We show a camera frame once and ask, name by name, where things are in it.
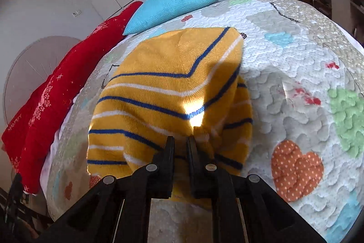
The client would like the round grey wall panel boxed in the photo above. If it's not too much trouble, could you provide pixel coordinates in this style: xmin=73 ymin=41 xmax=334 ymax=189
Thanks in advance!
xmin=3 ymin=36 xmax=83 ymax=130

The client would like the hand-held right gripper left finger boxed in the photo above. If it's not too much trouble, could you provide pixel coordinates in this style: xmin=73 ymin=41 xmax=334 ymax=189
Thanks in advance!
xmin=37 ymin=136 xmax=175 ymax=243

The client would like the red printed pillow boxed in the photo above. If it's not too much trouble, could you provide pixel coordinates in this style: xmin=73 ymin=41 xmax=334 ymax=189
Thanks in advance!
xmin=1 ymin=1 xmax=143 ymax=194

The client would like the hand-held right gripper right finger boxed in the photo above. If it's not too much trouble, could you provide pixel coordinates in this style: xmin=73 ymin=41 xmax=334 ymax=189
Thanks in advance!
xmin=186 ymin=136 xmax=327 ymax=243

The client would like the patchwork quilted bed blanket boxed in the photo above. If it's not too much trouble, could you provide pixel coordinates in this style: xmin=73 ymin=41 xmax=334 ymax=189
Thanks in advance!
xmin=45 ymin=0 xmax=364 ymax=243

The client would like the turquoise knit pillow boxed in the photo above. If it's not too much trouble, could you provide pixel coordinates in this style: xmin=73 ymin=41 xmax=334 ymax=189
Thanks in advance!
xmin=123 ymin=0 xmax=223 ymax=36

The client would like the yellow blue striped knit sweater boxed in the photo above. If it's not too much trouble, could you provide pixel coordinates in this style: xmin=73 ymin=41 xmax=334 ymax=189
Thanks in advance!
xmin=87 ymin=27 xmax=253 ymax=204

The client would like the black metal frame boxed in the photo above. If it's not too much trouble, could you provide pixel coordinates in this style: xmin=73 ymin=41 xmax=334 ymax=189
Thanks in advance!
xmin=0 ymin=173 xmax=54 ymax=243

